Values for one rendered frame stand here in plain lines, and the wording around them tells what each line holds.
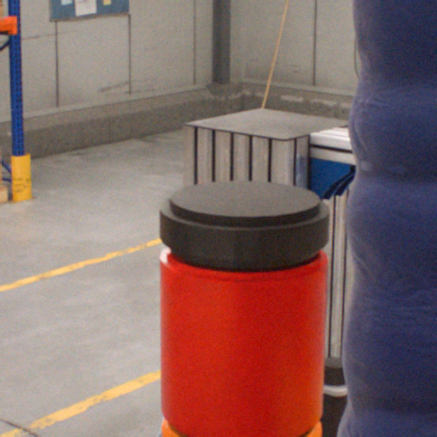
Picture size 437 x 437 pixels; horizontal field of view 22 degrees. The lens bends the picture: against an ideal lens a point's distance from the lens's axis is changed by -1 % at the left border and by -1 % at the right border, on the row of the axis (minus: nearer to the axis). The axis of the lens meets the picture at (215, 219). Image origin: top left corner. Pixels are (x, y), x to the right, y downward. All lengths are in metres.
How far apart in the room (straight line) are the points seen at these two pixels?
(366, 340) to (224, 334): 1.00
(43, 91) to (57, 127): 0.40
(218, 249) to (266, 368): 0.04
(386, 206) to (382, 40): 0.18
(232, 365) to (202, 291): 0.02
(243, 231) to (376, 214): 0.95
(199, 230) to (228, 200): 0.02
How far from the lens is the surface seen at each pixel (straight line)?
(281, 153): 2.10
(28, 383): 6.25
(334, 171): 2.14
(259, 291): 0.32
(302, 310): 0.33
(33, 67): 11.98
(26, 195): 10.19
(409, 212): 1.24
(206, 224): 0.32
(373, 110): 1.25
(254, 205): 0.33
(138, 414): 5.84
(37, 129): 11.92
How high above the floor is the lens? 2.42
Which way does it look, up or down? 15 degrees down
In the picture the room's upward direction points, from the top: straight up
